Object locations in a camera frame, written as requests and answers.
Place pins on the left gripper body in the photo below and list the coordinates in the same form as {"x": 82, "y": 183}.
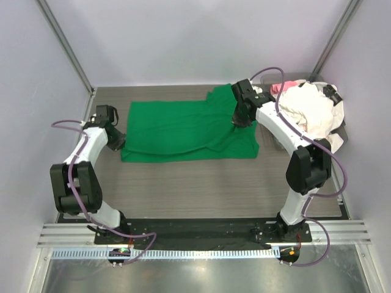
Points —
{"x": 115, "y": 140}

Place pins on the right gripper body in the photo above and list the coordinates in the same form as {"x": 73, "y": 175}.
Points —
{"x": 242, "y": 114}

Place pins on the green t shirt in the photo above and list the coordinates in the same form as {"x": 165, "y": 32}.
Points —
{"x": 172, "y": 131}

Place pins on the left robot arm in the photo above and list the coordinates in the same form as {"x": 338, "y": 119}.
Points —
{"x": 74, "y": 182}

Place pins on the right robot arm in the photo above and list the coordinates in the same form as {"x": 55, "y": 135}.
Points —
{"x": 309, "y": 166}

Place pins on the pink t shirt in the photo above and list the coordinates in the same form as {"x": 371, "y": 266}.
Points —
{"x": 275, "y": 88}

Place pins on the white t shirt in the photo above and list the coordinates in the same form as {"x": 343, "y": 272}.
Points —
{"x": 314, "y": 112}

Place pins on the clear plastic bin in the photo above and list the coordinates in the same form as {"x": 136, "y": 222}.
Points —
{"x": 330, "y": 90}

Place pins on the left aluminium corner post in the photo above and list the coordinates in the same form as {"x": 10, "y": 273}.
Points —
{"x": 64, "y": 43}

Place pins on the aluminium corner post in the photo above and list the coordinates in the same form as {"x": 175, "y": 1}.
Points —
{"x": 336, "y": 36}
{"x": 64, "y": 43}

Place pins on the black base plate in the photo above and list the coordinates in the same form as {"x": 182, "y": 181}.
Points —
{"x": 216, "y": 234}

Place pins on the white slotted cable duct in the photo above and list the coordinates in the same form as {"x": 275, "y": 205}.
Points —
{"x": 122, "y": 253}

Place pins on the aluminium rail frame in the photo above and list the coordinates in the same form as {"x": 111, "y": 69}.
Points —
{"x": 335, "y": 232}

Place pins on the right aluminium corner post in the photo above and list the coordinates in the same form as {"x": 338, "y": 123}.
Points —
{"x": 336, "y": 36}

